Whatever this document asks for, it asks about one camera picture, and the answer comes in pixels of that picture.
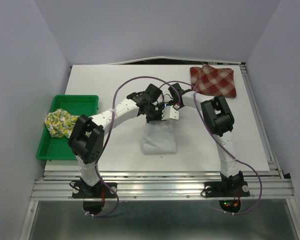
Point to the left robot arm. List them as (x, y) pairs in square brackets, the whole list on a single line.
[(91, 134)]

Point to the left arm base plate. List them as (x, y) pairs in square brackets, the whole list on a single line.
[(80, 190)]

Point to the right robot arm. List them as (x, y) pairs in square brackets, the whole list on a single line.
[(219, 122)]

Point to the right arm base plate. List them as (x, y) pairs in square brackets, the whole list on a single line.
[(220, 189)]

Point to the aluminium rail frame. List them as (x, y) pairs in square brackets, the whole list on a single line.
[(154, 200)]

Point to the yellow floral skirt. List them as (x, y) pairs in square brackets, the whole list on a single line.
[(60, 123)]

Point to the red plaid skirt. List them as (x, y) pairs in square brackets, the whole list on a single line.
[(210, 81)]

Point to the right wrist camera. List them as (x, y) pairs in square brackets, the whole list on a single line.
[(177, 106)]

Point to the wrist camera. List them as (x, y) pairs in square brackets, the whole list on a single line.
[(170, 113), (177, 106)]

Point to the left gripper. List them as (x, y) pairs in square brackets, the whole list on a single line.
[(161, 107)]

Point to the green plastic tray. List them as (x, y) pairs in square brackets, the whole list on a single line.
[(56, 148)]

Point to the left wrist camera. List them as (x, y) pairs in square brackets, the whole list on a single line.
[(170, 113)]

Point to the white skirt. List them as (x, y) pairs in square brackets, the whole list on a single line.
[(159, 138)]

